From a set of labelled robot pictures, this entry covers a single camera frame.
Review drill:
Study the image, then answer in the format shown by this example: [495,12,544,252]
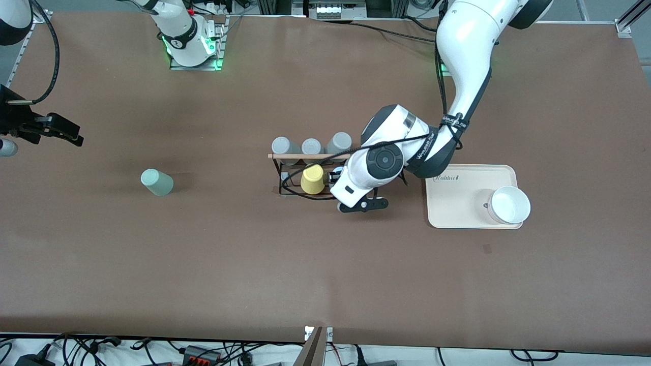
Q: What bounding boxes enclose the pale green cup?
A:
[141,169,174,197]

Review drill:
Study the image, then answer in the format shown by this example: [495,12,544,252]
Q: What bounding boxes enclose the yellow cup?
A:
[301,164,326,195]

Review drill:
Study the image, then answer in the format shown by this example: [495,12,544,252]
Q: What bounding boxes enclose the beige plastic tray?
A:
[425,164,524,230]

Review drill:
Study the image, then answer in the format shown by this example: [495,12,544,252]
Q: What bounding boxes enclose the white bowl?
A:
[487,186,531,225]

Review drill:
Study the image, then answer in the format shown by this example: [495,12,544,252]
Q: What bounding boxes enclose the white power strip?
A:
[315,3,365,20]

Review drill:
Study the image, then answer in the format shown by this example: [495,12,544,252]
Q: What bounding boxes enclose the black box orange terminals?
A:
[182,345,223,366]

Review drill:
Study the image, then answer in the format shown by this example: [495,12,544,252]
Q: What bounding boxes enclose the black power adapter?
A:
[15,352,55,366]

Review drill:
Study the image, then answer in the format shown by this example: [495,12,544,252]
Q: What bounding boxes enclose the black wire rack wooden bar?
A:
[268,152,357,198]

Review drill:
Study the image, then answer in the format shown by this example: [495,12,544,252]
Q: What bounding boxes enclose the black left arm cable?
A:
[279,20,469,200]

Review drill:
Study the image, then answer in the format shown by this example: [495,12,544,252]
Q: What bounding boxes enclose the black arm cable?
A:
[279,20,469,200]
[8,0,61,105]

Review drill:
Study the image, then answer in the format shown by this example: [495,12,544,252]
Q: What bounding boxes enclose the aluminium profile rail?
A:
[0,9,52,102]

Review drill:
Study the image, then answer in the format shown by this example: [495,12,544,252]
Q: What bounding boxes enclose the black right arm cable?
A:
[8,0,61,105]

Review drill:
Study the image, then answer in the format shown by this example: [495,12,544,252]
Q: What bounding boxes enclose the small metal bracket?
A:
[304,326,334,342]

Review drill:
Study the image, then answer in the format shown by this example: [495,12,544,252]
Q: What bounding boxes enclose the black cable on table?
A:
[351,18,439,44]

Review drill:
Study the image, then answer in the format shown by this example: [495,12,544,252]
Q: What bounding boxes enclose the wooden post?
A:
[295,327,326,366]

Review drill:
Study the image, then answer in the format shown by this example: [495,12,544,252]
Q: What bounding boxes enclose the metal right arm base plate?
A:
[169,15,228,71]

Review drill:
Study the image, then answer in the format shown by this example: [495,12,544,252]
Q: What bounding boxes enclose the black floor cable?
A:
[510,349,560,362]

